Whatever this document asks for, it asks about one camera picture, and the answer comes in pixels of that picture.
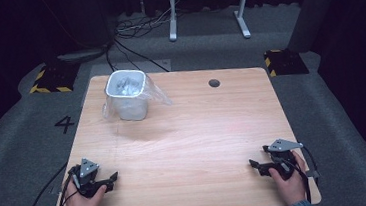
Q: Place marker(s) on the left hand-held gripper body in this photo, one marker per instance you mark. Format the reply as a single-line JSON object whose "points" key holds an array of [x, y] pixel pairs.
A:
{"points": [[88, 168]]}

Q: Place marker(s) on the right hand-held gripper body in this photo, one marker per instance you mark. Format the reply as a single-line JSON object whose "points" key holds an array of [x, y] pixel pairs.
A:
{"points": [[284, 159]]}

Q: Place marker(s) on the person's right hand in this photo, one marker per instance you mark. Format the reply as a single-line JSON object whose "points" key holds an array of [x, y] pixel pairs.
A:
{"points": [[292, 187]]}

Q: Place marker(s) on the person's left hand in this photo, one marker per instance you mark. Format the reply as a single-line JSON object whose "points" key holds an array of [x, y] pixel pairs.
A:
{"points": [[83, 205]]}

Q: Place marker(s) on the white plastic bin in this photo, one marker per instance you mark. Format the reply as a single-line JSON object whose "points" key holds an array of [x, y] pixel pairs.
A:
{"points": [[127, 101]]}

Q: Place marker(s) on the clear plastic bag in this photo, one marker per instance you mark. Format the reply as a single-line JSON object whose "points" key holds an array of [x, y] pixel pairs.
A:
{"points": [[156, 93]]}

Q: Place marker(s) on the black yellow striped base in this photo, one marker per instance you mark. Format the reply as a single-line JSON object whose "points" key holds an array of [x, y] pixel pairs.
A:
{"points": [[284, 62], [53, 79]]}

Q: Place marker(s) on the dark stand with grey foot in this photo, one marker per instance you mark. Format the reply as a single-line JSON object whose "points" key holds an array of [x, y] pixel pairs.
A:
{"points": [[83, 54]]}

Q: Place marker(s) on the grey pillar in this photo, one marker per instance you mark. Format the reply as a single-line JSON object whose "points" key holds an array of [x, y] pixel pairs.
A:
{"points": [[313, 8]]}

